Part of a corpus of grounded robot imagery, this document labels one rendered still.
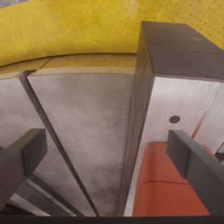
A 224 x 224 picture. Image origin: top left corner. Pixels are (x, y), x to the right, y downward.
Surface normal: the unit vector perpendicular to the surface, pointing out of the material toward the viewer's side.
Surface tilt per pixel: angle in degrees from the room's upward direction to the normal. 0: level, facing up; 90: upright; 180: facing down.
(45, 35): 0
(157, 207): 98
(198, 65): 90
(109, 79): 0
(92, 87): 0
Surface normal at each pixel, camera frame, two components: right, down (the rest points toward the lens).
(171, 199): 0.03, -0.84
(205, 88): -0.11, 0.63
